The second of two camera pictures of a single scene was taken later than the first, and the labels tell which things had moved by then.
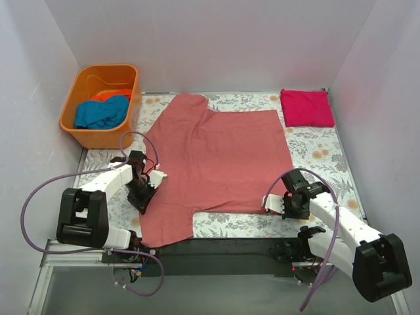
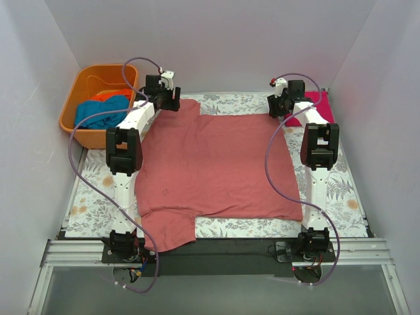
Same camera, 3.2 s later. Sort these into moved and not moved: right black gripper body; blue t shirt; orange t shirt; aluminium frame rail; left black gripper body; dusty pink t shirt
Moved: right black gripper body; left black gripper body
Not moved: dusty pink t shirt; aluminium frame rail; blue t shirt; orange t shirt
